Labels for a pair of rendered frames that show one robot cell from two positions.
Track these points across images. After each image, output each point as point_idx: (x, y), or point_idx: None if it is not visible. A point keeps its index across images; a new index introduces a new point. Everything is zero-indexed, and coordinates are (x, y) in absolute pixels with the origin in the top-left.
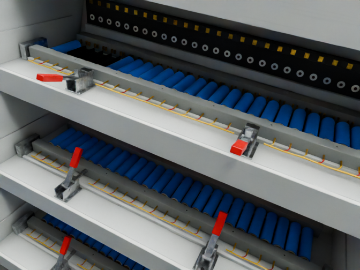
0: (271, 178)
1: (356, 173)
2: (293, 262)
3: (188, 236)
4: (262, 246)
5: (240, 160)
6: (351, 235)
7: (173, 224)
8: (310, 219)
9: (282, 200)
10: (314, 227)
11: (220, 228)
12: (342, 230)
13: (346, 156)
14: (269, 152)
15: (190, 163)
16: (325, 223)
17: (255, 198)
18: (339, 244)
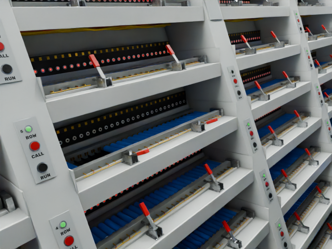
0: (214, 130)
1: (217, 117)
2: (223, 165)
3: (202, 190)
4: (214, 170)
5: (205, 131)
6: (219, 145)
7: (194, 194)
8: (203, 158)
9: (218, 136)
10: (207, 158)
11: (210, 169)
12: (230, 132)
13: (212, 114)
14: None
15: (193, 149)
16: (228, 133)
17: (187, 168)
18: (218, 154)
